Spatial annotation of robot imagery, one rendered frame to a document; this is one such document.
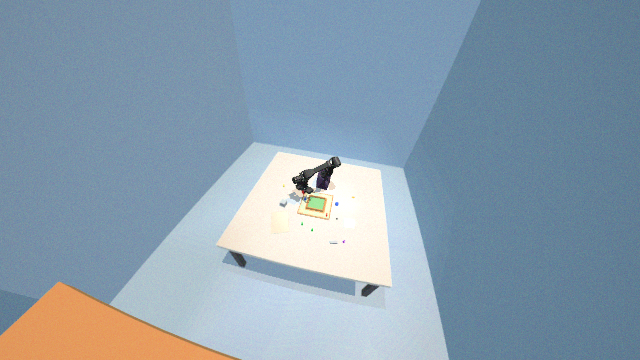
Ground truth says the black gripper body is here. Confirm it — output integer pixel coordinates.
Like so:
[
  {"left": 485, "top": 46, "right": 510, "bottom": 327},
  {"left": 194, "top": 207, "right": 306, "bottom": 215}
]
[{"left": 301, "top": 180, "right": 314, "bottom": 194}]

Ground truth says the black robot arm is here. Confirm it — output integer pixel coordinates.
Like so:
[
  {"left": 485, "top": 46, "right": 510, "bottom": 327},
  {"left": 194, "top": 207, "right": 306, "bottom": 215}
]
[{"left": 292, "top": 156, "right": 341, "bottom": 191}]

